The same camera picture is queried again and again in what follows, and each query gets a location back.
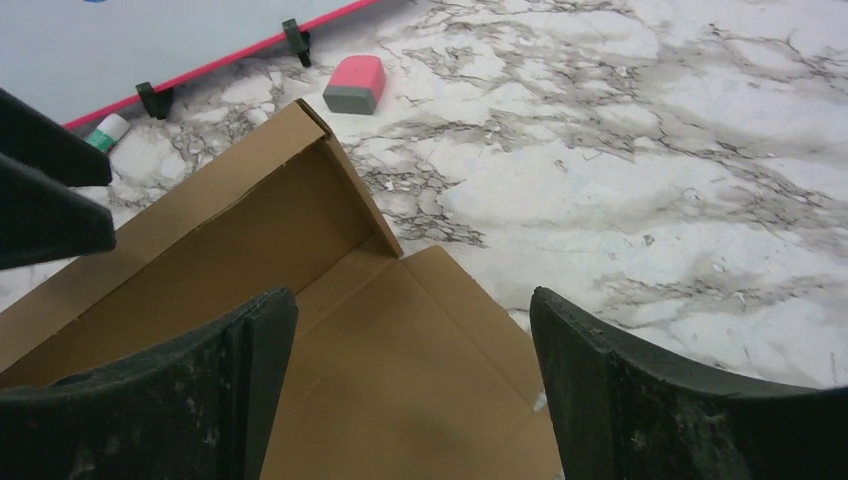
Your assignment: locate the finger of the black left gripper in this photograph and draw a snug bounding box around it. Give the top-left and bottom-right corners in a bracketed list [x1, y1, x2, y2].
[1, 90, 112, 187]
[1, 155, 117, 270]

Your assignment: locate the pink whiteboard eraser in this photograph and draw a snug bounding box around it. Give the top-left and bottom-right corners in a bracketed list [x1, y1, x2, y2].
[322, 55, 386, 115]

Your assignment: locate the pink framed whiteboard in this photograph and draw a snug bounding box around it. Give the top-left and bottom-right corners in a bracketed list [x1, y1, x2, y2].
[1, 0, 367, 128]

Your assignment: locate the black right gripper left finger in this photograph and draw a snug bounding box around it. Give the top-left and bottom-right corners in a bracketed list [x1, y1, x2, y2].
[1, 288, 298, 479]

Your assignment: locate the green white glue stick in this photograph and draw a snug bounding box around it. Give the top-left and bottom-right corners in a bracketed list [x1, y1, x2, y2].
[85, 113, 131, 154]

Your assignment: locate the brown cardboard box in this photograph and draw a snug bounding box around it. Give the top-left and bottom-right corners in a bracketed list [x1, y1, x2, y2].
[1, 100, 561, 479]

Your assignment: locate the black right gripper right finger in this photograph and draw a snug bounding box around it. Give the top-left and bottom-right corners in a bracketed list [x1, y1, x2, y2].
[529, 287, 847, 479]

